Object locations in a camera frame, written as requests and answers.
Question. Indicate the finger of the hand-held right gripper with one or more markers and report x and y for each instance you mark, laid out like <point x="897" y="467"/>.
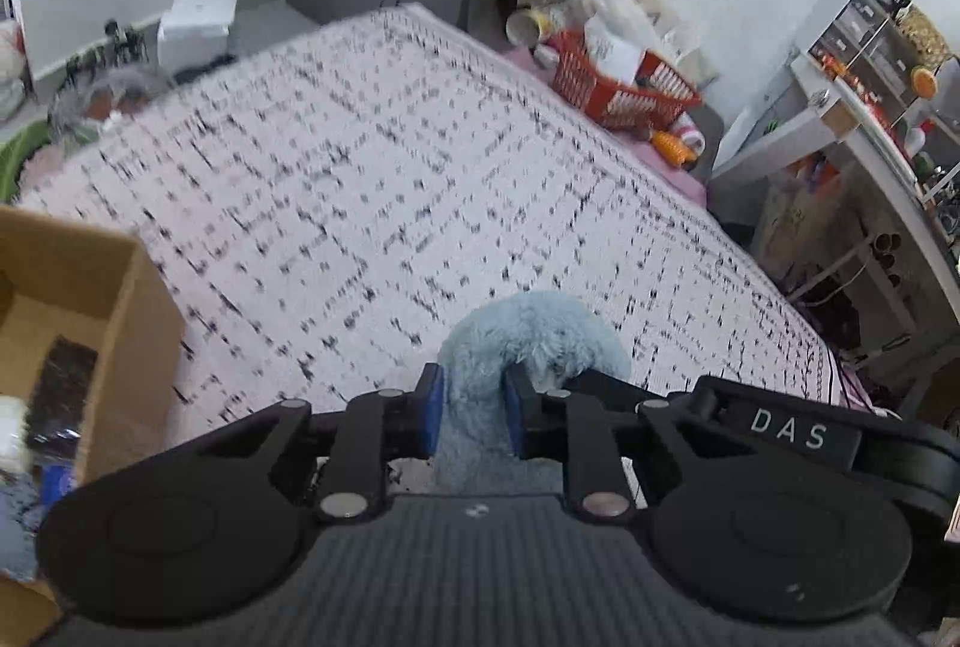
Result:
<point x="615" y="390"/>

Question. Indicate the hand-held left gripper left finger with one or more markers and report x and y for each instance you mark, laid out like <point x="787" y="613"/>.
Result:
<point x="432" y="408"/>

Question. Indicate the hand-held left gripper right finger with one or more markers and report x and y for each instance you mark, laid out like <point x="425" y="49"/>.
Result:
<point x="516" y="413"/>

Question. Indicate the grey plush toy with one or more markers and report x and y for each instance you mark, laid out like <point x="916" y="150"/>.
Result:
<point x="487" y="347"/>

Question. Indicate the black cloth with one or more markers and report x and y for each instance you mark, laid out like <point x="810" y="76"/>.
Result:
<point x="64" y="384"/>

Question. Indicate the blue planet print tissue pack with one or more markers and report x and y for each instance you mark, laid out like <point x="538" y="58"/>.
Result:
<point x="58" y="480"/>

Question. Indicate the brown cardboard box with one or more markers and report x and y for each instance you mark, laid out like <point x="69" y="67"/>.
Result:
<point x="75" y="272"/>

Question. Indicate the white soft tissue pack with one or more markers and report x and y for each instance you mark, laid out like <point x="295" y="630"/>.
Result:
<point x="13" y="429"/>

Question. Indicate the blue-grey knitted pouch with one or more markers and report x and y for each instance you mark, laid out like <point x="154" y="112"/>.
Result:
<point x="16" y="527"/>

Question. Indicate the orange toy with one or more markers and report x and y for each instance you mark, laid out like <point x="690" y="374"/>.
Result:
<point x="669" y="148"/>

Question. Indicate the white black checked blanket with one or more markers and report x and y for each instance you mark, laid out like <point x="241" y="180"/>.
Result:
<point x="337" y="167"/>

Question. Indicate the small white bottle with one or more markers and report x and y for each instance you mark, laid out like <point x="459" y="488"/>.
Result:
<point x="688" y="135"/>

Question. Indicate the white desk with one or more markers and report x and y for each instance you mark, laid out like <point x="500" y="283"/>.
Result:
<point x="862" y="159"/>

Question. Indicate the red plastic basket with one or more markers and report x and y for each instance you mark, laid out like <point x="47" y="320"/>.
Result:
<point x="600" y="84"/>

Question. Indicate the orange round fruit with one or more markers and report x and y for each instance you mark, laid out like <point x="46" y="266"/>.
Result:
<point x="925" y="83"/>

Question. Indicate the paper cup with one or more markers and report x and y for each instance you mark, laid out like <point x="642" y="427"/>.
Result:
<point x="529" y="26"/>

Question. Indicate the grey drawer organizer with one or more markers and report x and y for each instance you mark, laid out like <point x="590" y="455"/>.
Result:
<point x="855" y="35"/>

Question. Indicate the wicker basket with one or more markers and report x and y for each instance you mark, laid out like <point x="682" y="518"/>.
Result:
<point x="924" y="35"/>

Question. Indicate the grey plastic bag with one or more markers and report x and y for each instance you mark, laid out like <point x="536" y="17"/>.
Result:
<point x="112" y="99"/>

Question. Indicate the white flat box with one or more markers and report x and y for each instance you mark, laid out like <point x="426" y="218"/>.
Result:
<point x="196" y="28"/>

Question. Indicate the small dark toy figures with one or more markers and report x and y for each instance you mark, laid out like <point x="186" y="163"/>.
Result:
<point x="105" y="50"/>

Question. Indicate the white plastic bag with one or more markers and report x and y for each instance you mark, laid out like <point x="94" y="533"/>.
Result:
<point x="11" y="69"/>

